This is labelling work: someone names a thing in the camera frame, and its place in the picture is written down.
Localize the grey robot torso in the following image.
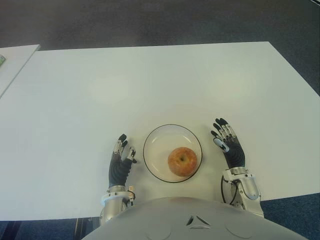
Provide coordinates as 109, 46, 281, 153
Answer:
81, 196, 305, 240

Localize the red yellow apple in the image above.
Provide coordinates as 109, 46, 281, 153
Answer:
167, 146, 199, 177

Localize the adjacent white table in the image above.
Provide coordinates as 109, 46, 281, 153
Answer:
0, 44, 41, 100

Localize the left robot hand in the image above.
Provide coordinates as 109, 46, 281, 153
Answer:
108, 133, 138, 188

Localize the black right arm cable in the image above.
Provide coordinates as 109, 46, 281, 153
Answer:
220, 175, 238, 204

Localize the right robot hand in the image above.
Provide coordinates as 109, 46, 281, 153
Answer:
210, 117, 247, 171

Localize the white plate black rim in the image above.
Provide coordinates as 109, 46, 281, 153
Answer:
143, 124, 204, 184

